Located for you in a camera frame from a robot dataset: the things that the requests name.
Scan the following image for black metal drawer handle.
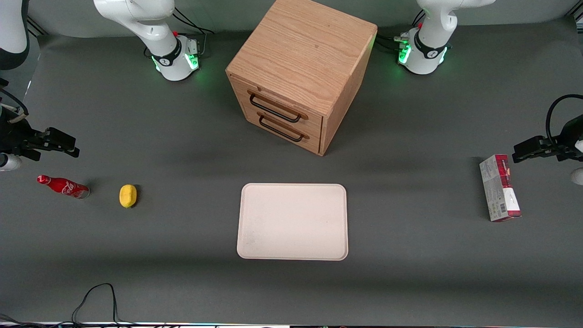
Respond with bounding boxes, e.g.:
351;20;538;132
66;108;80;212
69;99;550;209
249;92;302;123
258;115;305;143

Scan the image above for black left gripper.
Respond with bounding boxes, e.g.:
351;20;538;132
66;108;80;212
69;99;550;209
512;114;583;164

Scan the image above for yellow lemon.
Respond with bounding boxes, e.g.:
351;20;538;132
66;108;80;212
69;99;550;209
119;184;138;209

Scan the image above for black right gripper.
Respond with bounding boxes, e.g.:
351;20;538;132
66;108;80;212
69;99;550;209
0;108;81;161

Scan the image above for black left arm base cables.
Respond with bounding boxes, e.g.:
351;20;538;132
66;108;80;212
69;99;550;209
376;10;426;54

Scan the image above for red coke bottle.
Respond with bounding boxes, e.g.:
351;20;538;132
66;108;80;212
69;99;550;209
37;174;91;200

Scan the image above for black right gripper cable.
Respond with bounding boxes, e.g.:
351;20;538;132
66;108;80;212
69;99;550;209
0;88;29;124

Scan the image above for black cable loop on table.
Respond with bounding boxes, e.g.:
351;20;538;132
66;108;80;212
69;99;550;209
0;283;137;328

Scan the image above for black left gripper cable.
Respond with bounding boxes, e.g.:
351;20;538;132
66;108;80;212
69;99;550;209
545;94;583;139

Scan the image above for wooden drawer with handle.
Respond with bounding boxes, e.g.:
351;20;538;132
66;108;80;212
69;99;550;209
239;98;324;154
229;74;325;137

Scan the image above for wooden drawer cabinet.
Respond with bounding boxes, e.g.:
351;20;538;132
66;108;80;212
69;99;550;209
225;0;378;157

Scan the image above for beige plastic tray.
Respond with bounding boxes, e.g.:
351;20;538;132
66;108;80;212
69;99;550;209
236;183;349;261

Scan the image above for grey and red carton box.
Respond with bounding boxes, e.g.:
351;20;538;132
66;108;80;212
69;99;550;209
479;154;522;222

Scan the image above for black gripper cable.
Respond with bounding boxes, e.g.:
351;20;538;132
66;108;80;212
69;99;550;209
0;88;29;124
545;94;583;139

